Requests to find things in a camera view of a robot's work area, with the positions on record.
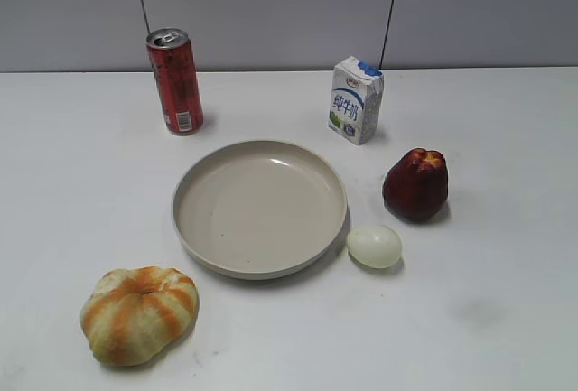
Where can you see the dark red apple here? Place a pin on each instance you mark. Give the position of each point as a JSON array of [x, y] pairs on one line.
[[416, 187]]

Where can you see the beige round plate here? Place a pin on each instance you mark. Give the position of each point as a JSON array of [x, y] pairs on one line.
[[260, 209]]

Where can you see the white blue milk carton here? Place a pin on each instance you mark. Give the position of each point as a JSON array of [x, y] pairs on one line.
[[356, 96]]

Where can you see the white egg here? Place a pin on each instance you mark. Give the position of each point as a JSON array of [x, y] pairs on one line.
[[374, 246]]

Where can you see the red soda can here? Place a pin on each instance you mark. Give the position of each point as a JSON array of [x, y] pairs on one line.
[[170, 53]]

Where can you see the orange striped pumpkin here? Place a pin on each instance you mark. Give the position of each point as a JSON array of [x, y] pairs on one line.
[[133, 314]]

